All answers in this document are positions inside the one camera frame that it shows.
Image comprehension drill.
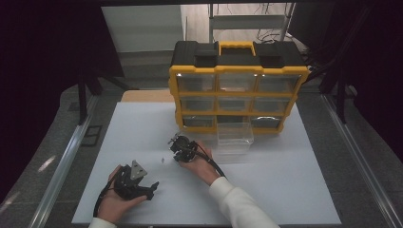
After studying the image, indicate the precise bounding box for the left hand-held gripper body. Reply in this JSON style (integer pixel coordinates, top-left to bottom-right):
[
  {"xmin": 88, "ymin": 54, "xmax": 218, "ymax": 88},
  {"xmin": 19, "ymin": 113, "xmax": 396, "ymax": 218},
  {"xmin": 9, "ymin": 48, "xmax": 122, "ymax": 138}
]
[{"xmin": 113, "ymin": 160, "xmax": 150, "ymax": 201}]

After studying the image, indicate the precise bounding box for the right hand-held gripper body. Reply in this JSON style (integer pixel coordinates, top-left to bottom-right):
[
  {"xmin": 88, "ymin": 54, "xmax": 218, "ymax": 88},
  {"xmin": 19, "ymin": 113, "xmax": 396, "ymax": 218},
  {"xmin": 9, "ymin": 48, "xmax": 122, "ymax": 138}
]
[{"xmin": 167, "ymin": 132, "xmax": 200, "ymax": 162}]

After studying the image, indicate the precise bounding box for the yellow black drawer organizer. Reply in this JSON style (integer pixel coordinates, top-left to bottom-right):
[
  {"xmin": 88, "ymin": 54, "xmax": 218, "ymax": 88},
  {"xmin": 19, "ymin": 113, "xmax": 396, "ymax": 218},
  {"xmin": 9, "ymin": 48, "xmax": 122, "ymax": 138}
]
[{"xmin": 167, "ymin": 40, "xmax": 311, "ymax": 135}]

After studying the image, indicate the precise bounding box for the person's right hand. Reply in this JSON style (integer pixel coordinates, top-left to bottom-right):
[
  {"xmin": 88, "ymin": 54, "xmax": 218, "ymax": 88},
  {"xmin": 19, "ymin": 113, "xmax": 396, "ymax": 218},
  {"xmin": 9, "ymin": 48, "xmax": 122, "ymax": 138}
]
[{"xmin": 179, "ymin": 141, "xmax": 222, "ymax": 186}]

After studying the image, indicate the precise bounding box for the person's left hand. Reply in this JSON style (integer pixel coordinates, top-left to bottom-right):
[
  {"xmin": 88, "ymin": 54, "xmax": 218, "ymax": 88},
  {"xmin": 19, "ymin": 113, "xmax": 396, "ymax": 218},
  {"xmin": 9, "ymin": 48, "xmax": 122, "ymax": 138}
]
[{"xmin": 97, "ymin": 164, "xmax": 148, "ymax": 224}]

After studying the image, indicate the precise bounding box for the white table sheet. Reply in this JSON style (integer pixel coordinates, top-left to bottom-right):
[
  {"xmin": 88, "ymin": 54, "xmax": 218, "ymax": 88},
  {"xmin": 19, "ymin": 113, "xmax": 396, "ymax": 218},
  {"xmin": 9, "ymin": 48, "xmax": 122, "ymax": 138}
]
[{"xmin": 71, "ymin": 102, "xmax": 342, "ymax": 226}]

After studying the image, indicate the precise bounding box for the black stand pole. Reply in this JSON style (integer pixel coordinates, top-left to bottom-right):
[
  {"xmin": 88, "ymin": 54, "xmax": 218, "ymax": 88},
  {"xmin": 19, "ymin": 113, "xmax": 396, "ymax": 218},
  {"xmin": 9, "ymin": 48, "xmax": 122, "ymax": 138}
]
[
  {"xmin": 77, "ymin": 72, "xmax": 89, "ymax": 126},
  {"xmin": 336, "ymin": 69, "xmax": 348, "ymax": 124}
]

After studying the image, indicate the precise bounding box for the white panel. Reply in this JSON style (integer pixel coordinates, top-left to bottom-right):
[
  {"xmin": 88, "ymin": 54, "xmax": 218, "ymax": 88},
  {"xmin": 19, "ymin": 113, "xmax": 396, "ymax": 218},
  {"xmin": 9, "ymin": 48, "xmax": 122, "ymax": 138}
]
[{"xmin": 101, "ymin": 4, "xmax": 184, "ymax": 53}]

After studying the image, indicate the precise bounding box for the black curtain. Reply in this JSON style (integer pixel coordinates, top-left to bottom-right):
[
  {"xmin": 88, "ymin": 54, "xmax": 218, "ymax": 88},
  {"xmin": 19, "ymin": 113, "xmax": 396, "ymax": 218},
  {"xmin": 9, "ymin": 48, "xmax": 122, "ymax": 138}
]
[
  {"xmin": 0, "ymin": 0, "xmax": 125, "ymax": 203},
  {"xmin": 291, "ymin": 0, "xmax": 403, "ymax": 165}
]

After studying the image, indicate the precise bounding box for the white metal shelf stand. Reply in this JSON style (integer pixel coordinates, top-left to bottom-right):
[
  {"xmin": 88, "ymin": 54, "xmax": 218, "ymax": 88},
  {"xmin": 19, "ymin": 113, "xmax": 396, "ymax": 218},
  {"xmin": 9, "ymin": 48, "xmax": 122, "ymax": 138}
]
[{"xmin": 208, "ymin": 3, "xmax": 296, "ymax": 44}]

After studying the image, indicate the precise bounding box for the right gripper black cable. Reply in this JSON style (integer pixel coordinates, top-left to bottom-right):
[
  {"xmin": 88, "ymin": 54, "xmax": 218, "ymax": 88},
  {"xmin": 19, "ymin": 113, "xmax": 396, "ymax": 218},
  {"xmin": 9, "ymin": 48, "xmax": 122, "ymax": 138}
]
[{"xmin": 193, "ymin": 142, "xmax": 226, "ymax": 179}]

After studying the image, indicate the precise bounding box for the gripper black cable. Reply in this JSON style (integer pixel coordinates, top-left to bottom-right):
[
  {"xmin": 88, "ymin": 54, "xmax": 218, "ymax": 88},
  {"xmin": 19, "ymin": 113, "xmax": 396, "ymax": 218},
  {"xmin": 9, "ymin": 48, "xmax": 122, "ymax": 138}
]
[
  {"xmin": 193, "ymin": 142, "xmax": 226, "ymax": 179},
  {"xmin": 93, "ymin": 177, "xmax": 119, "ymax": 219}
]

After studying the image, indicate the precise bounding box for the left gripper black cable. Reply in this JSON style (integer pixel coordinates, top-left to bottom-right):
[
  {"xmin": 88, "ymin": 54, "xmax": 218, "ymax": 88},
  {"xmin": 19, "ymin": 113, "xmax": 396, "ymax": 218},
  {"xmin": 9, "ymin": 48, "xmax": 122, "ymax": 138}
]
[{"xmin": 93, "ymin": 177, "xmax": 119, "ymax": 219}]

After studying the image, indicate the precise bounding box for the metal rail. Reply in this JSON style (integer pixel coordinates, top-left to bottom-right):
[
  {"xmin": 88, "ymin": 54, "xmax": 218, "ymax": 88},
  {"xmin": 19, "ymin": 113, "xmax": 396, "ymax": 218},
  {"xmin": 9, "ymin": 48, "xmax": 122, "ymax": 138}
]
[
  {"xmin": 319, "ymin": 93, "xmax": 403, "ymax": 228},
  {"xmin": 28, "ymin": 94, "xmax": 99, "ymax": 228}
]

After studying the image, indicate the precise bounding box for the bundle of black cables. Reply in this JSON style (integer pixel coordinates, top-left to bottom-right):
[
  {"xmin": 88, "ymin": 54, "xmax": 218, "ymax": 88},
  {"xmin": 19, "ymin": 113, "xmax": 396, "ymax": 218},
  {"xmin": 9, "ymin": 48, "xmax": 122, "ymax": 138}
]
[{"xmin": 256, "ymin": 28, "xmax": 288, "ymax": 44}]

